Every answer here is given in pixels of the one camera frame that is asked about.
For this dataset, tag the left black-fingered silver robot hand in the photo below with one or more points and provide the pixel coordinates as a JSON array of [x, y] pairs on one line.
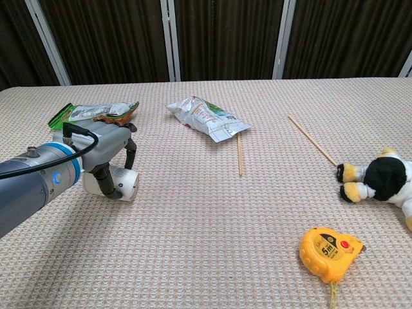
[[103, 141]]

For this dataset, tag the white paper cup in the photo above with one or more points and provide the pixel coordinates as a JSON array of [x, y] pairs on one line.
[[127, 185]]

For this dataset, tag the green snack bag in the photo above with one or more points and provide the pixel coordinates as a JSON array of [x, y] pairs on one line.
[[85, 112]]

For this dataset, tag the black curtain panel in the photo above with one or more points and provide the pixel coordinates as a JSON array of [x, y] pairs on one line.
[[19, 42], [225, 38], [109, 38], [347, 35]]

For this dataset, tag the silver snack bag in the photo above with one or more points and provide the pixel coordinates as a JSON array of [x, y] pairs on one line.
[[209, 120]]

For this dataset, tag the pink woven tablecloth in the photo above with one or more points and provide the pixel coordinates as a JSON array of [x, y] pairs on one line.
[[209, 225]]

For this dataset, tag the thin wooden stick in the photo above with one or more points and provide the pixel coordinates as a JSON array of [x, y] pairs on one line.
[[310, 138], [239, 157]]

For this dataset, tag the yellow tape measure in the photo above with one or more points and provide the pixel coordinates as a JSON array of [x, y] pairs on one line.
[[325, 254]]

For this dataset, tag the black and white plush toy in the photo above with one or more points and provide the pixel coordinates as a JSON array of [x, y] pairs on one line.
[[383, 177]]

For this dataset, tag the white partition post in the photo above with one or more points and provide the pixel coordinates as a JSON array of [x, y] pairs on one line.
[[406, 64], [281, 38], [48, 42], [170, 40]]

